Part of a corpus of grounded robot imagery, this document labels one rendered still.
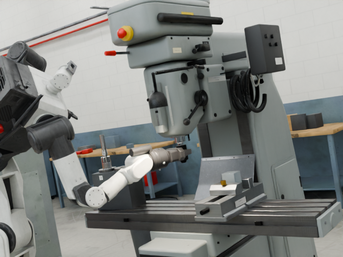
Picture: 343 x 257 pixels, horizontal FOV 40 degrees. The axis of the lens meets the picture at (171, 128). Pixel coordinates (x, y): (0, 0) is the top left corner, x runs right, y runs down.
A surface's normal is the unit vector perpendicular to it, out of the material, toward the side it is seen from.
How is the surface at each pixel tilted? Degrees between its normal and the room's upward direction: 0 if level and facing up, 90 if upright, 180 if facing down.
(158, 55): 90
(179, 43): 90
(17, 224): 80
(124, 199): 90
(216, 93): 90
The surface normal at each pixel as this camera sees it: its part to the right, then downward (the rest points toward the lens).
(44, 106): 0.77, -0.03
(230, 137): -0.60, 0.14
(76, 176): 0.56, -0.09
